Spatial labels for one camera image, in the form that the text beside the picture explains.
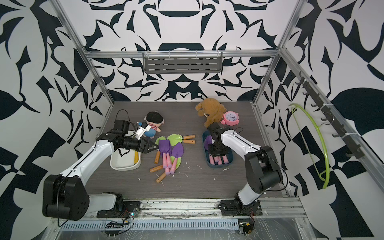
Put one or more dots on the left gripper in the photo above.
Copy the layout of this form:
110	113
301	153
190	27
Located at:
148	146

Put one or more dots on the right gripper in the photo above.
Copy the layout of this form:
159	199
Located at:
213	153

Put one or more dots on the purple shovel pink handle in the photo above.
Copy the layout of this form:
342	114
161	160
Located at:
165	147
207	142
177	153
224	160

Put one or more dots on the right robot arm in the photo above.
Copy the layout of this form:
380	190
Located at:
262	169

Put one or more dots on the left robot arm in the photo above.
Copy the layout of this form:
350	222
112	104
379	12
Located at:
65	196

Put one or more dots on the teal storage box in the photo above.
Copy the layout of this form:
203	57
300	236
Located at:
218	162

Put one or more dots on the white storage box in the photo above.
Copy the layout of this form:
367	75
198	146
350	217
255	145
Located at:
123	160

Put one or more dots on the plush doll black hair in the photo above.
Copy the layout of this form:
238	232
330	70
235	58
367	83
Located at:
154	120

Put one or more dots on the pink alarm clock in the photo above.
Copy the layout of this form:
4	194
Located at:
230	118

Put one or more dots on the brown plush dog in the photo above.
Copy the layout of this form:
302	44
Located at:
212	109

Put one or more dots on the grey wall shelf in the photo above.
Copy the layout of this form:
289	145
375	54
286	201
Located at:
187	62

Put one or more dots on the grey hook rail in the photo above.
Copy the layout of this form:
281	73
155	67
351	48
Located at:
355	143

